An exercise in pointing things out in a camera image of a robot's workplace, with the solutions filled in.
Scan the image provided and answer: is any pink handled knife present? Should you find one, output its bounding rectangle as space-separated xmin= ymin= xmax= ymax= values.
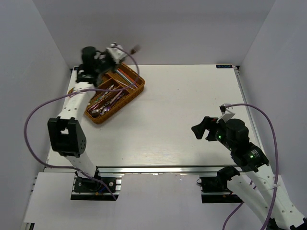
xmin=93 ymin=84 xmax=115 ymax=103

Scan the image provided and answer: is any green patterned handle utensil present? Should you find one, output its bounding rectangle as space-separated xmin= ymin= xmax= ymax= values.
xmin=87 ymin=92 xmax=111 ymax=111

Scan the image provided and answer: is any iridescent purple spoon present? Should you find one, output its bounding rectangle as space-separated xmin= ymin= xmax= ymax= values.
xmin=105 ymin=91 xmax=125 ymax=113

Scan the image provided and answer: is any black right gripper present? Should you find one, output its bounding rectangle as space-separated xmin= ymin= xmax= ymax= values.
xmin=190 ymin=116 xmax=235 ymax=151

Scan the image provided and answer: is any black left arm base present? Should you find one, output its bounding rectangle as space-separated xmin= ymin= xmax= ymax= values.
xmin=71 ymin=172 xmax=122 ymax=201

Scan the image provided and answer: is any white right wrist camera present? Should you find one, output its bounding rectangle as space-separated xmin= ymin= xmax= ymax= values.
xmin=216 ymin=103 xmax=235 ymax=123

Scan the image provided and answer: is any silver spoon pink handle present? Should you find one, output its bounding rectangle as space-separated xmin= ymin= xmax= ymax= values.
xmin=90 ymin=91 xmax=125 ymax=117

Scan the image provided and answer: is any red chopstick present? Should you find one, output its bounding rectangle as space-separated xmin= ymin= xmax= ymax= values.
xmin=118 ymin=70 xmax=139 ymax=86

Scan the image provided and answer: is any rose gold fork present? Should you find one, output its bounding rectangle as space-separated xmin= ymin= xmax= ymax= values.
xmin=124 ymin=45 xmax=141 ymax=58

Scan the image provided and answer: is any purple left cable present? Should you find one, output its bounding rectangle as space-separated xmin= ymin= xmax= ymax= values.
xmin=24 ymin=44 xmax=142 ymax=201

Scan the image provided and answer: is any dark handled silver spoon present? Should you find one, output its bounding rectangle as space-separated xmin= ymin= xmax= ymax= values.
xmin=90 ymin=96 xmax=118 ymax=117

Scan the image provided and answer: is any blue right table label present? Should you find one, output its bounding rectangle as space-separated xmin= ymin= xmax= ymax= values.
xmin=215 ymin=64 xmax=233 ymax=69

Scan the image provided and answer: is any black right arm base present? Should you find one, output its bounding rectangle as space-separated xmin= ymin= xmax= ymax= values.
xmin=196 ymin=176 xmax=242 ymax=204

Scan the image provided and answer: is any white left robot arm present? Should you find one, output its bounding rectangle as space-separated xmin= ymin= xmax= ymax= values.
xmin=47 ymin=46 xmax=116 ymax=191

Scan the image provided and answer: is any brown wicker cutlery tray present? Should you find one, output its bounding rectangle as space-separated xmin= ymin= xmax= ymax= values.
xmin=68 ymin=62 xmax=146 ymax=125

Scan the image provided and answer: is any clear white chopstick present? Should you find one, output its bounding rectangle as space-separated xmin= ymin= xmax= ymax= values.
xmin=115 ymin=79 xmax=135 ymax=91

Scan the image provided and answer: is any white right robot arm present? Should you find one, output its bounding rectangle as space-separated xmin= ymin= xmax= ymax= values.
xmin=191 ymin=116 xmax=307 ymax=230

